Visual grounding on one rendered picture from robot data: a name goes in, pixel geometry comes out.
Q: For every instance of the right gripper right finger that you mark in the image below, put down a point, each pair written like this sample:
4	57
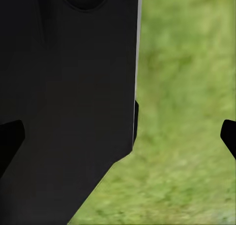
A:
228	135

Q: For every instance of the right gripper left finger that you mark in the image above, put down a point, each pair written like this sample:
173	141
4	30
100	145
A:
12	136

